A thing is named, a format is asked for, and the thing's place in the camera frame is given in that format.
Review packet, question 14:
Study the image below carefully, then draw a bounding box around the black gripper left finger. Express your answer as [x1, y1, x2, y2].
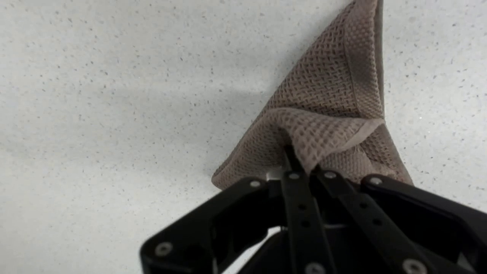
[141, 143, 328, 274]

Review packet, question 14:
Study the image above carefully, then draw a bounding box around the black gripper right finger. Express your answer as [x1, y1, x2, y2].
[306, 162, 487, 274]

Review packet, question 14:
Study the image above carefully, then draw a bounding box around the brown waffle-weave towel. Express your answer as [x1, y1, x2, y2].
[211, 0, 416, 191]

